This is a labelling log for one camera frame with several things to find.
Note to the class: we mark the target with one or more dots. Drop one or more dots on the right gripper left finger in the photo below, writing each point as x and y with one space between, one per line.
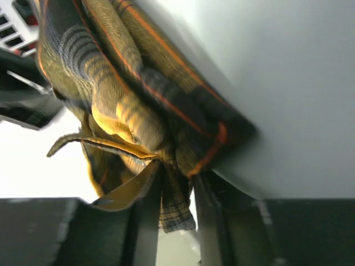
120 228

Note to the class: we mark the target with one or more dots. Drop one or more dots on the yellow plaid long sleeve shirt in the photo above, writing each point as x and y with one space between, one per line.
138 100

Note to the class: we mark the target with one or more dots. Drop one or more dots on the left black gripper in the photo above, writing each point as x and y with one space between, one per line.
26 99

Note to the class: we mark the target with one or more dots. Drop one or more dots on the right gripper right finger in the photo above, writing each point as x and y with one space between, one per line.
236 229

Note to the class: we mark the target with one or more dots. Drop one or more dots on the white plastic laundry basket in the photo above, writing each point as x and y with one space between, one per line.
19 28

